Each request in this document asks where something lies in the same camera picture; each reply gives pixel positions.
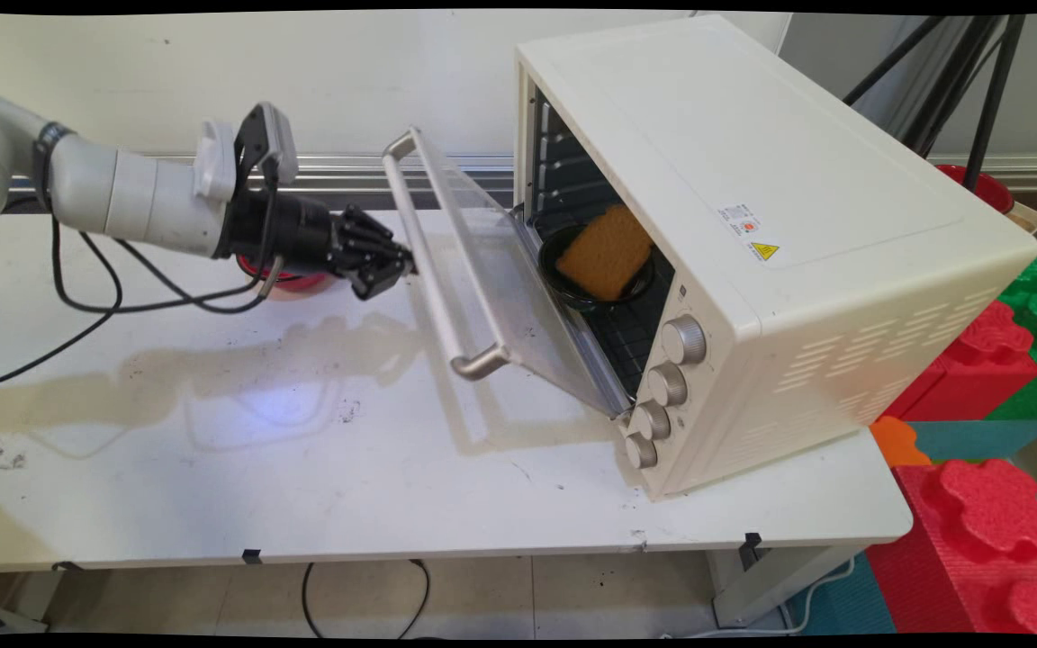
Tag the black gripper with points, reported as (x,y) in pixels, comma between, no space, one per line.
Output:
(289,232)

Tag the red bowl with black rim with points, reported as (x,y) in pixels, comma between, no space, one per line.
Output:
(293,281)

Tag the orange sponge toast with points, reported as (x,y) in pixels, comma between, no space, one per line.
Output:
(606,254)

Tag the silver oven knob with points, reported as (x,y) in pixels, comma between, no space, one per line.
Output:
(652,420)
(642,452)
(668,385)
(684,340)

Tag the black table edge clip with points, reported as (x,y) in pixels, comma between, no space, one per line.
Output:
(751,549)
(252,557)

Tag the yellow warning sticker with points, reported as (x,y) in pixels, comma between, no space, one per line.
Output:
(763,251)

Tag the cream toaster oven body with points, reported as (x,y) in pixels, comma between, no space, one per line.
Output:
(798,225)

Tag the white table leg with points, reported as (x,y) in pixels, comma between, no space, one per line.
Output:
(780,580)

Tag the orange foam block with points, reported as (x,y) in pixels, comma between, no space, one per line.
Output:
(897,443)

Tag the teal foam floor mat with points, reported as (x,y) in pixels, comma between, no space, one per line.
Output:
(852,603)

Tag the red bowl behind oven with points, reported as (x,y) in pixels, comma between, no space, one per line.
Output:
(987,189)

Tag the teal foam block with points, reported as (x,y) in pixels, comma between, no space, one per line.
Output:
(978,439)

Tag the black tripod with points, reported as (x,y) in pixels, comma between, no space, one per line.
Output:
(991,99)

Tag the beige tray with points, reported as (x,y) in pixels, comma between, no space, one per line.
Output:
(1027,216)

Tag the large red foam block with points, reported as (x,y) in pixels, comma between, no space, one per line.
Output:
(978,549)

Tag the aluminium wall rail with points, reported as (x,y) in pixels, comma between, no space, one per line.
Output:
(347,173)

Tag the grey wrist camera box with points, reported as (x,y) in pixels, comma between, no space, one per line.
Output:
(271,139)

